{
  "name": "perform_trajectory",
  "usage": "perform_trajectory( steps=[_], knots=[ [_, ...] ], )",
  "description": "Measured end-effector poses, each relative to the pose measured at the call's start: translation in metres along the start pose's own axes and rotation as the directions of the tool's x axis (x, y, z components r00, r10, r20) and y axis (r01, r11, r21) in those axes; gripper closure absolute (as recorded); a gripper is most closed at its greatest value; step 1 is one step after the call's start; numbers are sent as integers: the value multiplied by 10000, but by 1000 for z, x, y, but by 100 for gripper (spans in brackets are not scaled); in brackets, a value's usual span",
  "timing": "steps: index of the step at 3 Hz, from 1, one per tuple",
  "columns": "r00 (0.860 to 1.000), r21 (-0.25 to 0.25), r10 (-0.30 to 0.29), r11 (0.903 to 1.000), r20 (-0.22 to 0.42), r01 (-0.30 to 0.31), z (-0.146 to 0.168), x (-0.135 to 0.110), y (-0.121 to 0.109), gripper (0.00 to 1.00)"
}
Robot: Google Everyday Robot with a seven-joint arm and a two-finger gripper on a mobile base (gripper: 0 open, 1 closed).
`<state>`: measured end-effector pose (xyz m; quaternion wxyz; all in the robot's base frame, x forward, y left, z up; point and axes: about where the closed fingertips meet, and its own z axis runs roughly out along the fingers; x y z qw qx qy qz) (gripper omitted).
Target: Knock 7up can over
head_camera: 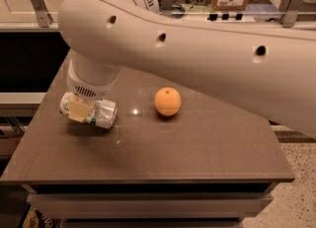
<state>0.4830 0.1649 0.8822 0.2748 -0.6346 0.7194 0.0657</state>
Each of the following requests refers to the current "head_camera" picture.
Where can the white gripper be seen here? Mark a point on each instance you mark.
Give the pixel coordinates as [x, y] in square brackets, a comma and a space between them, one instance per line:
[88, 91]

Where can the silver green 7up can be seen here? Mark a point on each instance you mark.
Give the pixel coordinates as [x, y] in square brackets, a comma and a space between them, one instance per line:
[103, 113]

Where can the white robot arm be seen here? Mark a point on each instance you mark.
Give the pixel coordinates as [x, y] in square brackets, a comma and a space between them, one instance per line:
[262, 68]

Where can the orange fruit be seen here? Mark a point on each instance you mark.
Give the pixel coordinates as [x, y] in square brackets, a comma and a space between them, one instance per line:
[167, 101]

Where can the snack bag under table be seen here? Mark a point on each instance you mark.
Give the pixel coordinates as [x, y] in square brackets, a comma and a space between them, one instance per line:
[35, 219]

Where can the left metal rail bracket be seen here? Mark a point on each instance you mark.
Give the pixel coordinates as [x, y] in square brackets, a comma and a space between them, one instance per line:
[43, 17]

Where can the right metal rail bracket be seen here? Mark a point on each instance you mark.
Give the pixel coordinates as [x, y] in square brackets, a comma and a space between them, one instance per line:
[289, 11]

